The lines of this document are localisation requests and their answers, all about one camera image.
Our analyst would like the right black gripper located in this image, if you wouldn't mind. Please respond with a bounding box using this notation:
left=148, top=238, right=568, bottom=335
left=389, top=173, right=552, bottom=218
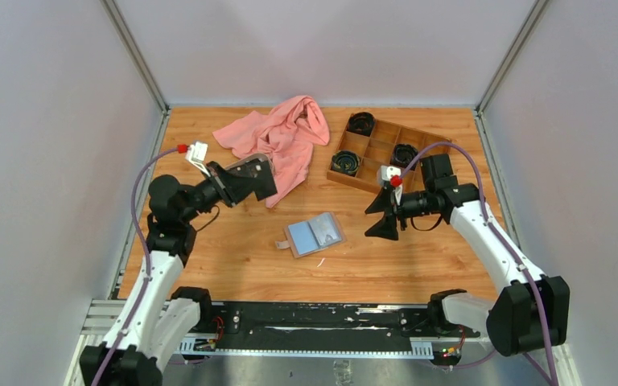
left=365, top=187, right=435, bottom=241

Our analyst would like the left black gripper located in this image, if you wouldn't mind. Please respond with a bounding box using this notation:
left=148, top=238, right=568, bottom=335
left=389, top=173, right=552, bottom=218
left=179, top=162, right=262, bottom=224

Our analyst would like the pink card holder wallet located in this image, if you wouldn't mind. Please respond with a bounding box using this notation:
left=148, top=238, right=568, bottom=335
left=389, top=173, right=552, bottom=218
left=275, top=212, right=346, bottom=259

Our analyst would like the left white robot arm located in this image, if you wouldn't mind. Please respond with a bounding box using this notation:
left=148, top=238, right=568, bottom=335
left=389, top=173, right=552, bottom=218
left=79, top=154, right=277, bottom=385

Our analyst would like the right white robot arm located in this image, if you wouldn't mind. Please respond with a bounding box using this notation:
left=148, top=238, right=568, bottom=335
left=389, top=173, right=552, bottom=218
left=365, top=154, right=571, bottom=356

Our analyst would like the white VIP card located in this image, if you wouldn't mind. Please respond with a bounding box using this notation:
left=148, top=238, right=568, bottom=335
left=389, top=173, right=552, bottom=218
left=308, top=212, right=343, bottom=248

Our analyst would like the pink cloth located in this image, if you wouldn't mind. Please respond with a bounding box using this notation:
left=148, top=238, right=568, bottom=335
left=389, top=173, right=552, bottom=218
left=212, top=95, right=330, bottom=208

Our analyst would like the rolled belt middle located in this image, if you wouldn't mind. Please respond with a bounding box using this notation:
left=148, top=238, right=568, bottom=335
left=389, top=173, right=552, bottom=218
left=389, top=143, right=418, bottom=169

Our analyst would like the rolled belt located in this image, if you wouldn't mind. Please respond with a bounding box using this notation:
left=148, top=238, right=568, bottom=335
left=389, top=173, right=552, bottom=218
left=330, top=150, right=361, bottom=177
left=346, top=112, right=377, bottom=137
left=389, top=143, right=418, bottom=169

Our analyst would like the rolled belt front left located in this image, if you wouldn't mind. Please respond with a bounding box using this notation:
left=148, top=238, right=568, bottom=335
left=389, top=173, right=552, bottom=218
left=330, top=150, right=361, bottom=177

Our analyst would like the wooden divided tray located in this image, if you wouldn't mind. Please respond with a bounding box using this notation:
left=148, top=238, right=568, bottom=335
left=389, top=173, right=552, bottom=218
left=327, top=118, right=452, bottom=193

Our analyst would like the rolled belt back left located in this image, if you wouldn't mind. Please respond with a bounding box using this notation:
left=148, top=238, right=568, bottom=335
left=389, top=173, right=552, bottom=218
left=346, top=112, right=377, bottom=137

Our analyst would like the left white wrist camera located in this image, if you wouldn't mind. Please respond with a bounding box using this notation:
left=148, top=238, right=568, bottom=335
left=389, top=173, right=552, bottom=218
left=185, top=141, right=211, bottom=177

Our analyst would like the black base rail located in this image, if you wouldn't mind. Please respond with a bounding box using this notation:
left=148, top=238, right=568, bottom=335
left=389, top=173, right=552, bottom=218
left=175, top=302, right=480, bottom=359

